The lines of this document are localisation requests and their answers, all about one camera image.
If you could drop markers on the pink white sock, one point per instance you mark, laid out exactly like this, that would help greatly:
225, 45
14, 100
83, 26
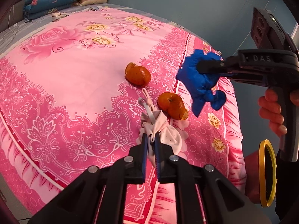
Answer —
154, 122

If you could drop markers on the pink floral bedspread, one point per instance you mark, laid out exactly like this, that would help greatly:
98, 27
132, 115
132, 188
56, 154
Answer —
65, 102

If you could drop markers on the person's right hand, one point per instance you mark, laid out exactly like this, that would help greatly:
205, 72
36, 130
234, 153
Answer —
271, 110

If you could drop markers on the blue cloth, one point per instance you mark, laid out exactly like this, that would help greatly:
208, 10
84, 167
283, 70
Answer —
200, 85

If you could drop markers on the yellow rimmed trash bin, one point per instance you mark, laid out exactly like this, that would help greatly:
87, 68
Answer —
267, 173

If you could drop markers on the small cloth on sheet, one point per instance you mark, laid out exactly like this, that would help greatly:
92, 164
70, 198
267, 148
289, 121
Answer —
58, 15

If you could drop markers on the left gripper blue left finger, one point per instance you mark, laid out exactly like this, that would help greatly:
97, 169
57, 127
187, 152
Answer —
144, 146

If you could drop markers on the grey striped bed sheet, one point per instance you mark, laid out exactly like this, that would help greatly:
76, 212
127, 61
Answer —
14, 36

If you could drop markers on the orange tangerine peel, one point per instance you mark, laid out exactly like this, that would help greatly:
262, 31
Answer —
138, 76
173, 106

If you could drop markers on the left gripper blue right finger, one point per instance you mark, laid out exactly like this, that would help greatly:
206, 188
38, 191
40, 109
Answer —
157, 155

